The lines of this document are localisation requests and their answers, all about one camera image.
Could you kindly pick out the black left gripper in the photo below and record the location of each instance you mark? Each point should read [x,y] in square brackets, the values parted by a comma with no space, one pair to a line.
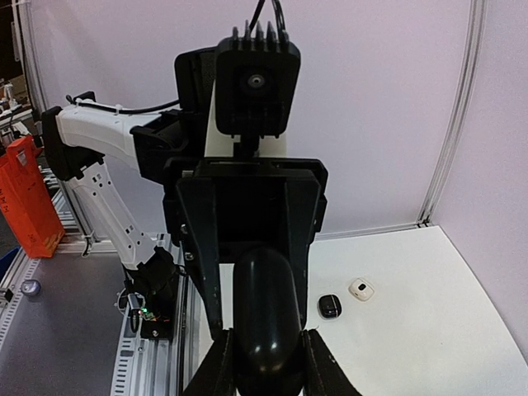
[247,207]

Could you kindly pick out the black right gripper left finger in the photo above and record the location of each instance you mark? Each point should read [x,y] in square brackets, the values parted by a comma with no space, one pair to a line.
[214,376]

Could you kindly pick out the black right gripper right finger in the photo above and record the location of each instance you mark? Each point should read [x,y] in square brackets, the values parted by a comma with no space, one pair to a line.
[323,375]

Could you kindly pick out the black glossy charging case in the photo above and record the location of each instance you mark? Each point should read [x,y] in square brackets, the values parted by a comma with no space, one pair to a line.
[329,306]

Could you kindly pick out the white earbud charging case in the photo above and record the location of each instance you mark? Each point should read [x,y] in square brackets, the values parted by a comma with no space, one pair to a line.
[361,290]

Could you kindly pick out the black oval charging case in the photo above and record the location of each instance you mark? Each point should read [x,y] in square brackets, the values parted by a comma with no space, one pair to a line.
[267,347]

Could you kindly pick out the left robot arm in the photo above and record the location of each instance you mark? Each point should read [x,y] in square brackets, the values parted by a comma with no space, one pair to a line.
[78,139]

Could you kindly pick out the orange bag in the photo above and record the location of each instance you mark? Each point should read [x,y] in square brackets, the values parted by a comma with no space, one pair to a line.
[25,202]

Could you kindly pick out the blue bin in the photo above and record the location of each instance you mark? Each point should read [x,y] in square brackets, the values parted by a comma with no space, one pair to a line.
[7,260]

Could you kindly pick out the aluminium front rail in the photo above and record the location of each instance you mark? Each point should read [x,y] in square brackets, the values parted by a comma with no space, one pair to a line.
[156,355]

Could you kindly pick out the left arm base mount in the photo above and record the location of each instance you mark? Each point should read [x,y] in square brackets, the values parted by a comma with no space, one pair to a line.
[151,315]

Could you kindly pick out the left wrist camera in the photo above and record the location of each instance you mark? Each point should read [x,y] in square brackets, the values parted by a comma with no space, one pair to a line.
[256,73]

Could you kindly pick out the aluminium frame post right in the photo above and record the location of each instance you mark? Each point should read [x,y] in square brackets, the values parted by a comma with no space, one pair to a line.
[463,93]

